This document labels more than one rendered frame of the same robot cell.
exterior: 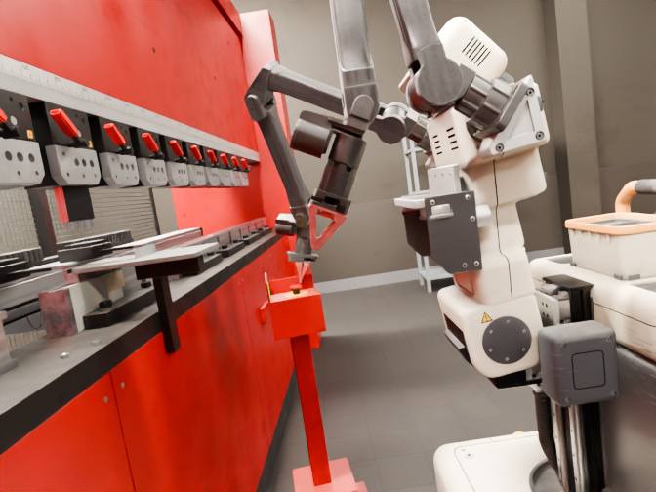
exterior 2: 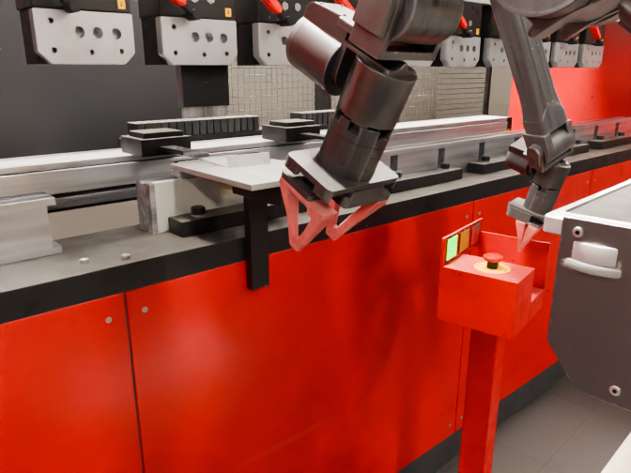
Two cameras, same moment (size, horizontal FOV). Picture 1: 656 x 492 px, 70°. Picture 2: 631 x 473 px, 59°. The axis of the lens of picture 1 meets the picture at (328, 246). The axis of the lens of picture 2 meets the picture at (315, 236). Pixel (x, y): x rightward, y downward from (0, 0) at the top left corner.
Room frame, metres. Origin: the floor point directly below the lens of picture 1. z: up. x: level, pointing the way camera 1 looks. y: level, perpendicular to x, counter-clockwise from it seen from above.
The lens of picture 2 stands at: (0.43, -0.38, 1.17)
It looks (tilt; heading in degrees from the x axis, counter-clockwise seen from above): 17 degrees down; 45
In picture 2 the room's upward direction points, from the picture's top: straight up
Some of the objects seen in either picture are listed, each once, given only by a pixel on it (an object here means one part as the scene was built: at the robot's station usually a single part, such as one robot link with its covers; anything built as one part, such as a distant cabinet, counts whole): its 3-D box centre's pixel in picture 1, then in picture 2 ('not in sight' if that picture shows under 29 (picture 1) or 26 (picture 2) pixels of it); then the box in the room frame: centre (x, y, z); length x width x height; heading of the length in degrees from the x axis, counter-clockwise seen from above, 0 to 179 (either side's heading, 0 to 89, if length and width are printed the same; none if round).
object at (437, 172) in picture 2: (203, 264); (421, 178); (1.65, 0.45, 0.89); 0.30 x 0.05 x 0.03; 176
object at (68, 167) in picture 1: (58, 148); (188, 17); (1.03, 0.54, 1.26); 0.15 x 0.09 x 0.17; 176
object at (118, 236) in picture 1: (98, 240); (346, 115); (1.84, 0.90, 1.02); 0.44 x 0.06 x 0.04; 176
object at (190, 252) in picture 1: (150, 257); (251, 170); (1.04, 0.40, 1.00); 0.26 x 0.18 x 0.01; 86
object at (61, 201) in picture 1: (75, 208); (204, 91); (1.05, 0.55, 1.13); 0.10 x 0.02 x 0.10; 176
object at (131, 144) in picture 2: (20, 268); (171, 144); (1.07, 0.71, 1.01); 0.26 x 0.12 x 0.05; 86
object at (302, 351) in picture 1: (309, 404); (480, 419); (1.48, 0.14, 0.39); 0.06 x 0.06 x 0.54; 8
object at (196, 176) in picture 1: (186, 165); (452, 35); (1.82, 0.49, 1.26); 0.15 x 0.09 x 0.17; 176
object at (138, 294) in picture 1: (130, 303); (242, 213); (1.09, 0.48, 0.89); 0.30 x 0.05 x 0.03; 176
